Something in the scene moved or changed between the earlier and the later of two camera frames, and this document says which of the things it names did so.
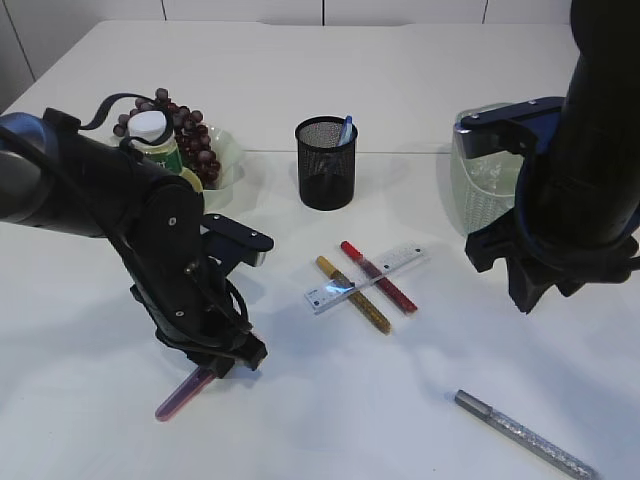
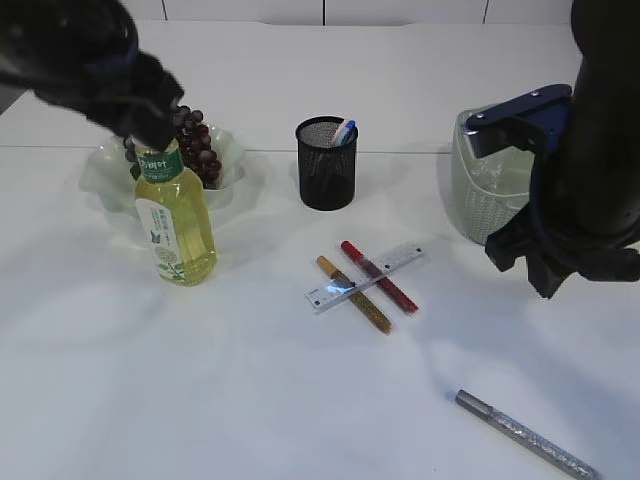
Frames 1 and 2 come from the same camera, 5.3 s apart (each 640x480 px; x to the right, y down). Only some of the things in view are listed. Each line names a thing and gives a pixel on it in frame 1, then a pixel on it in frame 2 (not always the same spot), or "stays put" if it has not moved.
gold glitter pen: (335, 273) stays put
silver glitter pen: (566, 461) stays put
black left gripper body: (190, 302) to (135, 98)
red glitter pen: (392, 292) stays put
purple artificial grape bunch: (190, 134) stays put
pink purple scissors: (198, 381) to (341, 132)
